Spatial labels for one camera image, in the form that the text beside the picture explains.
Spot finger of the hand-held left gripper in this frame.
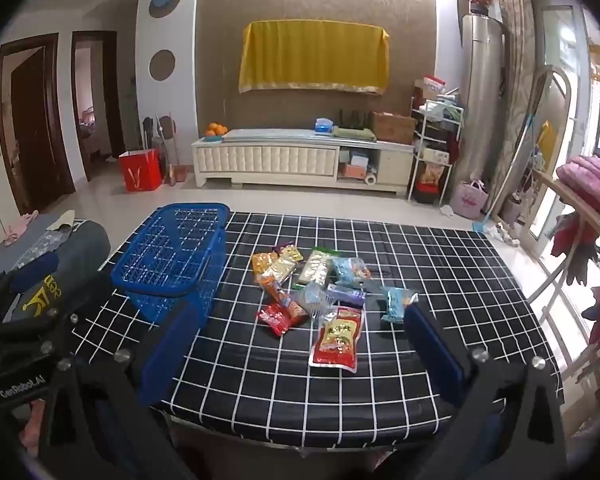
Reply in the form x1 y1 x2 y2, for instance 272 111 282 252
27 306 82 363

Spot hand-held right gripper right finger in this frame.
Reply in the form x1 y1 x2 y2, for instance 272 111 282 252
404 302 567 480

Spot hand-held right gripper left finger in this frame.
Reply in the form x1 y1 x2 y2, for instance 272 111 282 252
40 302 204 480

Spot plain light blue snack packet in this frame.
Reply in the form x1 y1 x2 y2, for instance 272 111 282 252
381 286 420 323

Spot blue plastic basket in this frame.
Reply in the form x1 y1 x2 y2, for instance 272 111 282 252
110 203 231 326

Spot red yellow snack packet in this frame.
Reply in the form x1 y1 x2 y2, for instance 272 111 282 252
309 306 365 374

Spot lavender snack packet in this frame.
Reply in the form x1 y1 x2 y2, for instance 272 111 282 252
326 284 367 309

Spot small red snack packet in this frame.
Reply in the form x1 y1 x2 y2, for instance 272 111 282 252
256 303 295 337

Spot light blue cartoon snack packet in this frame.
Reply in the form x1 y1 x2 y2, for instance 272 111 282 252
331 257 372 290

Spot orange red snack packet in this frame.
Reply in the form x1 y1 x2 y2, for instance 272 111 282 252
267 279 310 326

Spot gold yellow snack packet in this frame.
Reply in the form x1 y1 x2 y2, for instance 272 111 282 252
260 246 305 286

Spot green white snack packet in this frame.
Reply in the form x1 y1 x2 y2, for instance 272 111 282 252
296 247 340 290

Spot grey cloth yellow print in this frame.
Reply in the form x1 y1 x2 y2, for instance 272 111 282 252
0 212 112 321

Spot blue floral cloth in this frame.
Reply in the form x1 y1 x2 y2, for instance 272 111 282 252
10 230 63 271

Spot black checked tablecloth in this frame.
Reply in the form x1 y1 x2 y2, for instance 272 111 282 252
72 210 566 448

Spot pink cloth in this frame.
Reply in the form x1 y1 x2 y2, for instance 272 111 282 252
4 209 40 247

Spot pink bag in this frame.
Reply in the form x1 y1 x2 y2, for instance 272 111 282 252
454 179 489 218

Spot hanging dark red clothes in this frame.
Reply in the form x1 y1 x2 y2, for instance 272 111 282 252
550 212 600 361

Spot orange printed bag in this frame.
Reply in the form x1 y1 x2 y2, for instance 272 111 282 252
420 162 444 187

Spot red paper bag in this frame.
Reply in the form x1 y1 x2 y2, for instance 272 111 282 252
118 148 162 192

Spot white metal shelf rack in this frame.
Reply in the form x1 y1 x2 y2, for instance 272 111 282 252
407 100 466 206

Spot dark wooden door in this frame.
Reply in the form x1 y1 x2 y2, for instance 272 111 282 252
0 34 76 216

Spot wooden clothes rack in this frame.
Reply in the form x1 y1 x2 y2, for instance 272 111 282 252
530 167 600 311

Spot white TV cabinet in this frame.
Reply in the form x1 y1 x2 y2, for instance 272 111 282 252
191 128 416 195

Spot cardboard box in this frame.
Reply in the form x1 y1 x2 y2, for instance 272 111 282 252
371 111 417 145

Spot green folded cloth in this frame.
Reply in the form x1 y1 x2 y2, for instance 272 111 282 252
332 127 377 142

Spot pink quilted clothes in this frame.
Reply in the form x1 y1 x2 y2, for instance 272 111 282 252
556 155 600 213

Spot standing air conditioner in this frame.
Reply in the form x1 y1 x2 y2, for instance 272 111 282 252
462 14 506 196

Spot standing mirror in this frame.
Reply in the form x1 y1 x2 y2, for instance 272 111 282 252
485 65 573 231

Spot red white box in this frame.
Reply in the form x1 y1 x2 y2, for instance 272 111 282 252
422 76 447 101

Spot patterned curtain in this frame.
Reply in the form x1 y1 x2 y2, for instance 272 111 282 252
495 0 538 211

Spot glass balcony door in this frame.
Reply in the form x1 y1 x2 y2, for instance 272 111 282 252
527 0 596 246

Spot white mop handle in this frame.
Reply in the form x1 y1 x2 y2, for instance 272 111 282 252
150 116 167 161

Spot dark wooden door frame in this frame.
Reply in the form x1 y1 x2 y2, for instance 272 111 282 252
71 31 126 181

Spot round brown wall decoration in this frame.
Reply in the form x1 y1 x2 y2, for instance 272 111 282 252
148 50 176 81

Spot round blue wall decoration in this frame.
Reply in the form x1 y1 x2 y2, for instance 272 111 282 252
148 0 182 18

